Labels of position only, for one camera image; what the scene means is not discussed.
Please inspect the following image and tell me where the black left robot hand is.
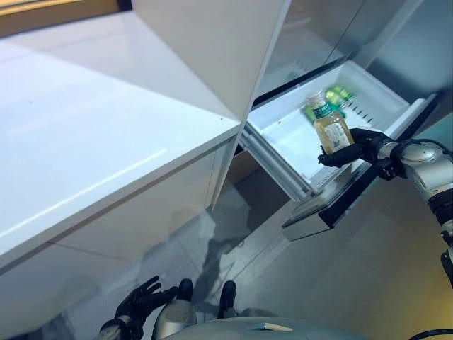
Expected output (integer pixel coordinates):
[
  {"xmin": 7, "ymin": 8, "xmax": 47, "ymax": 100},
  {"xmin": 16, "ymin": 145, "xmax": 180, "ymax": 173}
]
[{"xmin": 115, "ymin": 276, "xmax": 179, "ymax": 329}]

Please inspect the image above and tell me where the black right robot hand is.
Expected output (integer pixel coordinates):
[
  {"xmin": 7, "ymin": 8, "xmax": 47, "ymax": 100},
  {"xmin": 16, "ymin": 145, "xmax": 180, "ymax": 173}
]
[{"xmin": 317, "ymin": 127, "xmax": 386, "ymax": 168}]

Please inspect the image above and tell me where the yellow tea bottle white cap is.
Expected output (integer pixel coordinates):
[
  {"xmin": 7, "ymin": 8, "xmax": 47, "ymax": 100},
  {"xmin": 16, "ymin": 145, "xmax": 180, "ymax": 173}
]
[{"xmin": 304, "ymin": 89, "xmax": 356, "ymax": 156}]

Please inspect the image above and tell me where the fridge drawer with white bin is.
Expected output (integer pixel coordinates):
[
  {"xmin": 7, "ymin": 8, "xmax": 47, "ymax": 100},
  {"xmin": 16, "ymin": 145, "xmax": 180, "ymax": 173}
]
[{"xmin": 240, "ymin": 59, "xmax": 438, "ymax": 242}]

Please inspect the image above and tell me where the steel bottom fridge drawer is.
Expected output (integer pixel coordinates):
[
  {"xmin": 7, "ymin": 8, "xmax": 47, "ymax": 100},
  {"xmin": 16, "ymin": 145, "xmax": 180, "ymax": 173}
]
[{"xmin": 226, "ymin": 150, "xmax": 297, "ymax": 213}]

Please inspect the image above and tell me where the stainless steel fridge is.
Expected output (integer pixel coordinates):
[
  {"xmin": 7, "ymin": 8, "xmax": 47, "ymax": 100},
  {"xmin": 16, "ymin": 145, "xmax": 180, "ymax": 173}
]
[{"xmin": 243, "ymin": 0, "xmax": 453, "ymax": 242}]

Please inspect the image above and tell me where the silver left robot leg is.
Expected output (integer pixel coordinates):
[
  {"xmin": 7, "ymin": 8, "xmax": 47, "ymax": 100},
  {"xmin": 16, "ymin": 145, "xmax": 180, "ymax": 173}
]
[{"xmin": 154, "ymin": 278, "xmax": 197, "ymax": 340}]

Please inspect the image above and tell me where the grey tall cabinet panel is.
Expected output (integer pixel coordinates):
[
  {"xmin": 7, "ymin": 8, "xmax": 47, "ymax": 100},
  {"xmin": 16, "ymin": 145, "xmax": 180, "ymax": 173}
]
[{"xmin": 364, "ymin": 0, "xmax": 453, "ymax": 107}]

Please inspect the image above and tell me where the grey robot torso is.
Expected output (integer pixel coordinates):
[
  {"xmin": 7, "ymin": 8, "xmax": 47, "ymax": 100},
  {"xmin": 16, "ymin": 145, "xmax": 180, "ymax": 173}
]
[{"xmin": 193, "ymin": 317, "xmax": 358, "ymax": 340}]

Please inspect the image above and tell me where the white tall side panel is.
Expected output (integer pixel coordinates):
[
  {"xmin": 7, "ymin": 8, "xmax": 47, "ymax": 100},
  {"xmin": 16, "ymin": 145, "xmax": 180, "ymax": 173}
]
[{"xmin": 130, "ymin": 0, "xmax": 293, "ymax": 210}]

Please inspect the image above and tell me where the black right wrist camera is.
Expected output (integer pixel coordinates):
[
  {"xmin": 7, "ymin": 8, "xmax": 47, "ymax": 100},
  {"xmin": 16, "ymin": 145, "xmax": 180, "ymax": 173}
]
[{"xmin": 380, "ymin": 161, "xmax": 401, "ymax": 181}]

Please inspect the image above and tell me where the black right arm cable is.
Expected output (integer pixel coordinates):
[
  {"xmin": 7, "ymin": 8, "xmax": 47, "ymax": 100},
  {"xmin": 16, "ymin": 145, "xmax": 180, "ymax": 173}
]
[{"xmin": 406, "ymin": 328, "xmax": 453, "ymax": 340}]

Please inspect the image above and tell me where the orange window with black frame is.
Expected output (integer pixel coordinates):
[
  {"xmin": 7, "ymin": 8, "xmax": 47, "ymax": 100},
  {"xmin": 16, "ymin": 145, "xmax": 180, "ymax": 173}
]
[{"xmin": 0, "ymin": 0, "xmax": 132, "ymax": 38}]

